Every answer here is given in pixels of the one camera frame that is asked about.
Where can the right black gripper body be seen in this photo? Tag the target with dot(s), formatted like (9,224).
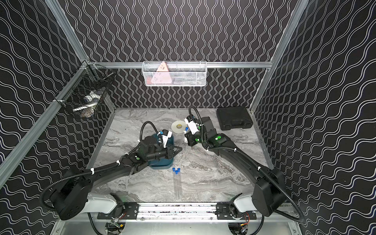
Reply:
(197,138)

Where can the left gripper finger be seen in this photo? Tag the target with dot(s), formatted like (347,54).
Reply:
(177,149)
(173,154)

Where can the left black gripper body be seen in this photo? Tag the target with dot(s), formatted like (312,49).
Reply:
(171,151)

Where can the blue capped test tube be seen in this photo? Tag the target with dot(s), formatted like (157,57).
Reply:
(182,138)
(175,181)
(179,182)

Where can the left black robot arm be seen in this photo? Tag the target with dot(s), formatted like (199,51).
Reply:
(72,195)

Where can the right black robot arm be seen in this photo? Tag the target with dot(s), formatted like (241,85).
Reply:
(269,194)

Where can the teal plastic tray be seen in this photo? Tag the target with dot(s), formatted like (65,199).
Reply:
(163,163)

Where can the white tape roll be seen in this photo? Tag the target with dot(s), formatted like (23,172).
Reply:
(178,127)

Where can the black plastic case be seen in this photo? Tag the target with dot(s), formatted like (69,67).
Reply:
(234,117)

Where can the pink triangular card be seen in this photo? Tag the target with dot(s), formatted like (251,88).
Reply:
(162,75)

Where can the clear wire basket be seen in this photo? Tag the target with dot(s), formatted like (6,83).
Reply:
(183,73)

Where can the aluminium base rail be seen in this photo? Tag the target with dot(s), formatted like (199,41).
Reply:
(170,212)

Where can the black wire basket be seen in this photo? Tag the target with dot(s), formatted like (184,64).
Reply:
(87,95)

